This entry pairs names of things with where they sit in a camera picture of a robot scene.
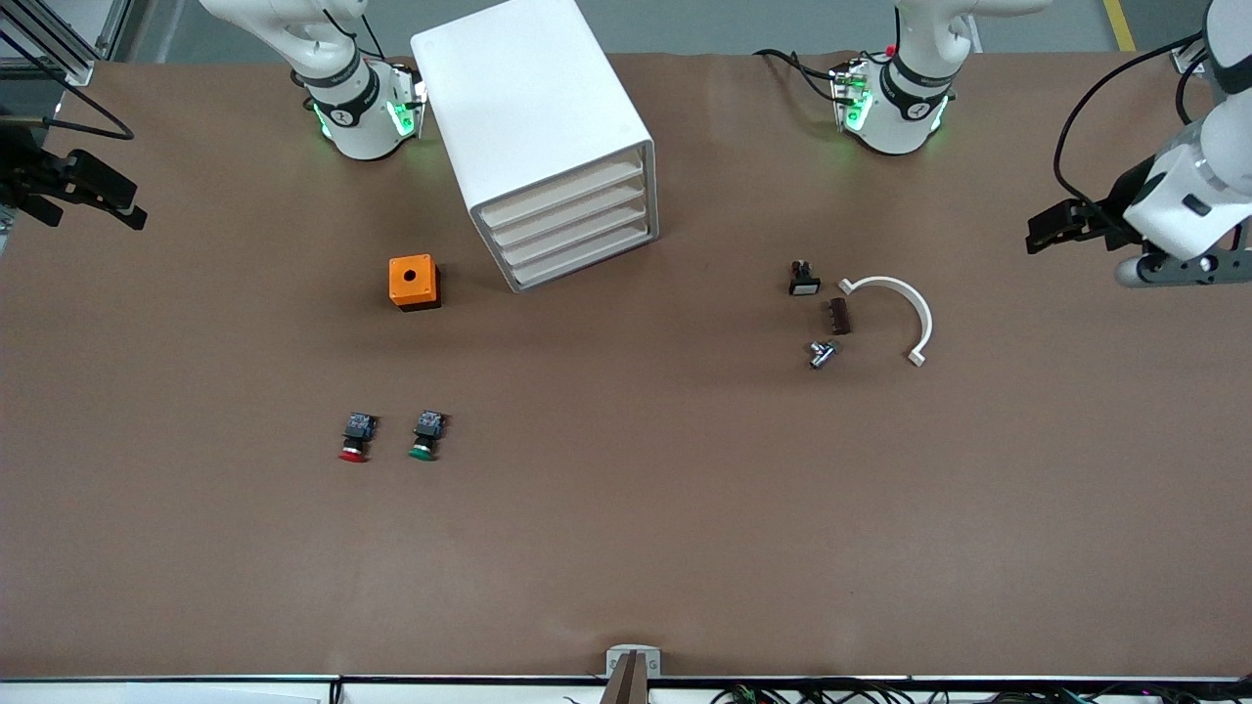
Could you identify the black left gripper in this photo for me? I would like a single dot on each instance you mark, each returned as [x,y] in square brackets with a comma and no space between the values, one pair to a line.
[1118,200]

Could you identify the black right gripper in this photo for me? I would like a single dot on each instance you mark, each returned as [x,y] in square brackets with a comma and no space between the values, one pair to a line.
[22,176]

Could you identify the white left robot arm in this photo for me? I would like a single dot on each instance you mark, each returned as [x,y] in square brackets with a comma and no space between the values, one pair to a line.
[905,112]

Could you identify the red push button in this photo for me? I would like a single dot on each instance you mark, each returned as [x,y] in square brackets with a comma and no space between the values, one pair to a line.
[357,438]

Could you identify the green push button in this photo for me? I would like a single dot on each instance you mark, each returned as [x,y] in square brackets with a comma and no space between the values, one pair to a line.
[426,436]

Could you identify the brown terminal block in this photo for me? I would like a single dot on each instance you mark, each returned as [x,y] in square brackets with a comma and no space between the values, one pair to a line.
[839,317]

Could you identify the small silver black connector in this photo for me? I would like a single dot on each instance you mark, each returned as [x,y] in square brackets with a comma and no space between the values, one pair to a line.
[824,354]

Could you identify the orange box with hole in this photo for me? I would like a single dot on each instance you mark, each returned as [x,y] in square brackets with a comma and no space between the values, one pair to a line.
[411,279]

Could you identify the brown table cover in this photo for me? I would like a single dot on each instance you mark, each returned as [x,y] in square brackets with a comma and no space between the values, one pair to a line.
[626,538]

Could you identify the brown pole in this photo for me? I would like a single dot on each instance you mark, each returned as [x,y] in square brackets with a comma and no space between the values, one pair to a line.
[628,684]

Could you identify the aluminium frame post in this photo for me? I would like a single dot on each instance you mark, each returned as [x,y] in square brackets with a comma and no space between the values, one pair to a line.
[1185,61]
[78,70]

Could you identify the white curved bracket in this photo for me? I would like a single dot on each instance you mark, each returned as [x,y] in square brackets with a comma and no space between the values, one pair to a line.
[922,318]

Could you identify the black switch with white face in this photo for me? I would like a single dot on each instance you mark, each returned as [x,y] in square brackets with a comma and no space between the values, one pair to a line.
[804,286]

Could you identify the white table edge rail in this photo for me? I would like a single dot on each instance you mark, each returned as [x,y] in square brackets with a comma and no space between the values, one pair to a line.
[196,684]

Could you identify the grey mount bracket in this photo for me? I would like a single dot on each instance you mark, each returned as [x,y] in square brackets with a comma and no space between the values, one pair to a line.
[616,653]

